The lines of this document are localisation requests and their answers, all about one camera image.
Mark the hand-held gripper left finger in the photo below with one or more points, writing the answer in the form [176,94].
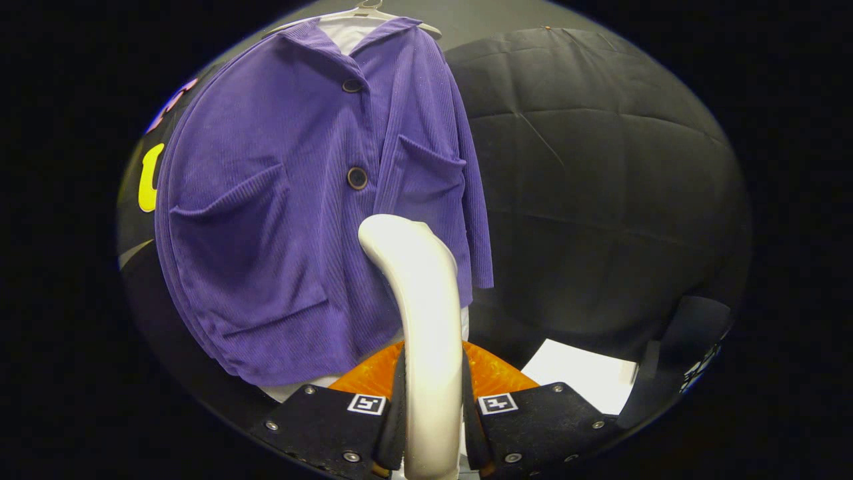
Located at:
[320,426]

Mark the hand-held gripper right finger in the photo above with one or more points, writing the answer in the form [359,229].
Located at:
[546,426]

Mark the white flat board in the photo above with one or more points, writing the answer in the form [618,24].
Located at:
[580,376]

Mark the white clothes hanger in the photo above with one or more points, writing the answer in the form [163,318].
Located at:
[370,9]

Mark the white shirt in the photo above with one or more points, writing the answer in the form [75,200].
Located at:
[350,33]

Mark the white garment steamer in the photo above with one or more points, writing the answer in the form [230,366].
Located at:
[430,320]

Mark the dark bulky object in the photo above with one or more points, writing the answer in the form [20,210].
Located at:
[686,320]

